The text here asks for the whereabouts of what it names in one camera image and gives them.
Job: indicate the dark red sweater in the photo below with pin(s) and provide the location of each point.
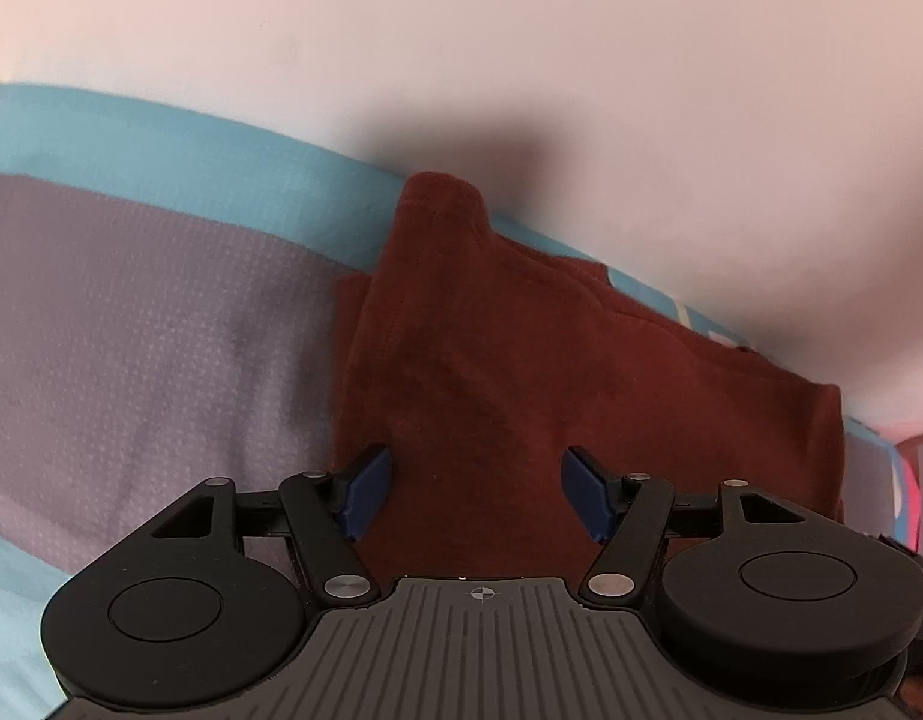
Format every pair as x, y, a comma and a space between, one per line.
521, 360

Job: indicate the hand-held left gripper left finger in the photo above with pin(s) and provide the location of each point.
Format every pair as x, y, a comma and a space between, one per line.
368, 491

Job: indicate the blue and grey printed bedsheet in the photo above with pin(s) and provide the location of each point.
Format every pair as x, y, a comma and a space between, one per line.
146, 315

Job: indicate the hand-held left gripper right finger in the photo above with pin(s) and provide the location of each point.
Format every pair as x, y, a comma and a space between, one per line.
587, 493

